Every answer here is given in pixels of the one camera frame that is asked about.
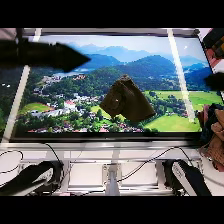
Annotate olive brown pants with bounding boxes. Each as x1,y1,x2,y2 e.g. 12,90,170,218
99,74,157,123

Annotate pink garment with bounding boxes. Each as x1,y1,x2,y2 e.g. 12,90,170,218
196,105,210,130

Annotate tan garment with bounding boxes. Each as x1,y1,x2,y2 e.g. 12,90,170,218
199,109,224,172

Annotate red checked garment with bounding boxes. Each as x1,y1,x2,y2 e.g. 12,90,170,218
204,47,224,73

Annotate striped garment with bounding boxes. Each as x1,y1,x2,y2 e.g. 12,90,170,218
201,28,224,52

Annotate black cable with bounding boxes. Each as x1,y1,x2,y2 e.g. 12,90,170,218
115,146,201,184
44,142,66,175
0,149,25,175

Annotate silver frame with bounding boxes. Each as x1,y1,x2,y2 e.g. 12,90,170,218
0,139,224,197

